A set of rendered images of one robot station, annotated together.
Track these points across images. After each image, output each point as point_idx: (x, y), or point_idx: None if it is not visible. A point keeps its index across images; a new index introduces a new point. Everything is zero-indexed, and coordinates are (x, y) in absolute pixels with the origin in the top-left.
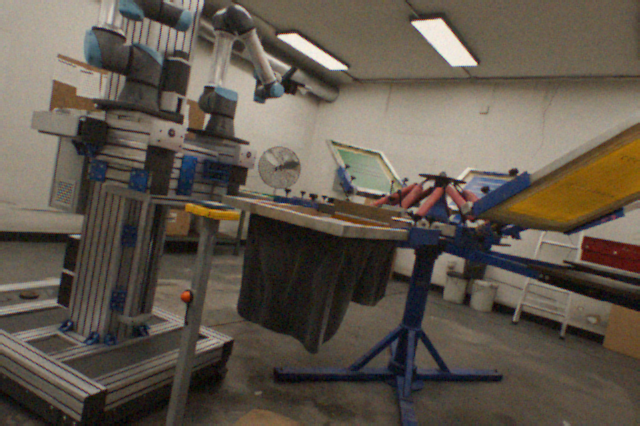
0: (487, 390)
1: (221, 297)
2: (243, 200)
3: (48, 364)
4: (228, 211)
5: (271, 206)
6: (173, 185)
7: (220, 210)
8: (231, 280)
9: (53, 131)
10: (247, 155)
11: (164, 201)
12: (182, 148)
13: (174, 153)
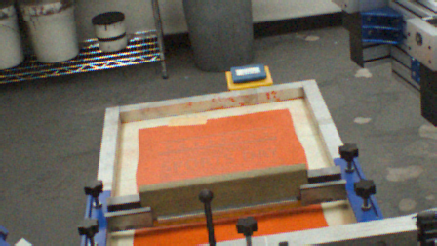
0: None
1: None
2: (273, 86)
3: (415, 221)
4: (230, 81)
5: (222, 93)
6: (408, 62)
7: (231, 77)
8: None
9: None
10: (416, 39)
11: (403, 81)
12: (347, 9)
13: (358, 14)
